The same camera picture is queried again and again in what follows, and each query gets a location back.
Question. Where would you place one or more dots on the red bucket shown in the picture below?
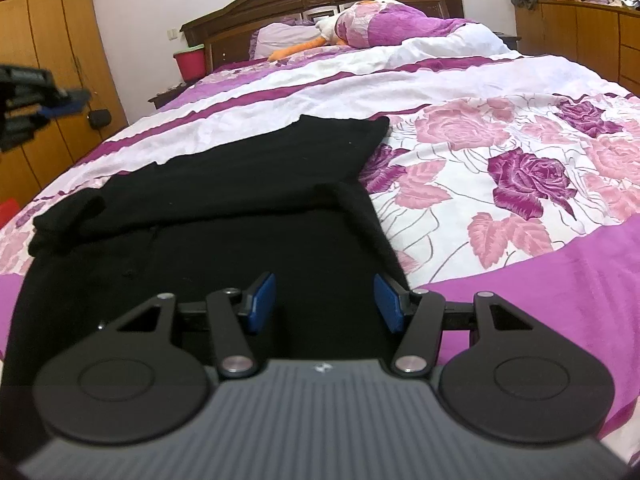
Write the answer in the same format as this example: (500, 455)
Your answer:
(190, 64)

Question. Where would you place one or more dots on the dark wooden nightstand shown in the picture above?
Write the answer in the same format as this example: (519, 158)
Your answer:
(167, 95)
(510, 42)

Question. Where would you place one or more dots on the white orange plush toy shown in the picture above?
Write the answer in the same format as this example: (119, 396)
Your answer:
(312, 40)

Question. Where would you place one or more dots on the black power adapter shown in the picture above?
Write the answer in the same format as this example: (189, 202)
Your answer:
(98, 119)

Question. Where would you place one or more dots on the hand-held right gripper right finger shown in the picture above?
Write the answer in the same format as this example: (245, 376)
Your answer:
(388, 305)

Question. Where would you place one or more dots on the dark green cloth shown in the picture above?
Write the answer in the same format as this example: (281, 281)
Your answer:
(525, 1)

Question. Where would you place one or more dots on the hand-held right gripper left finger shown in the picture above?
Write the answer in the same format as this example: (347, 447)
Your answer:
(261, 305)

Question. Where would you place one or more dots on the black garment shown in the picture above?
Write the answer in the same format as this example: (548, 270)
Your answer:
(225, 200)

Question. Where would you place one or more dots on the dark wooden headboard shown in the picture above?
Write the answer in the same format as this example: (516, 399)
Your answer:
(300, 5)

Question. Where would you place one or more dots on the wooden wardrobe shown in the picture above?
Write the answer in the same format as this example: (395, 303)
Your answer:
(50, 35)

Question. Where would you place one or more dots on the light purple pillow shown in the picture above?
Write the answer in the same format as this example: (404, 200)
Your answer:
(282, 37)

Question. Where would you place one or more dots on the wooden cabinet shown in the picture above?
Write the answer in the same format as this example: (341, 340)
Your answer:
(585, 35)

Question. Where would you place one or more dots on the folded purple floral quilt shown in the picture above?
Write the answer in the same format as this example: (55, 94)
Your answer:
(400, 22)

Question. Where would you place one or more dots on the purple floral bed blanket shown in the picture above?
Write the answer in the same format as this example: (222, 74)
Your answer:
(500, 85)

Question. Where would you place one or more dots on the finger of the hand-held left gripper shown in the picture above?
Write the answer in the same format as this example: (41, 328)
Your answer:
(59, 109)
(75, 94)

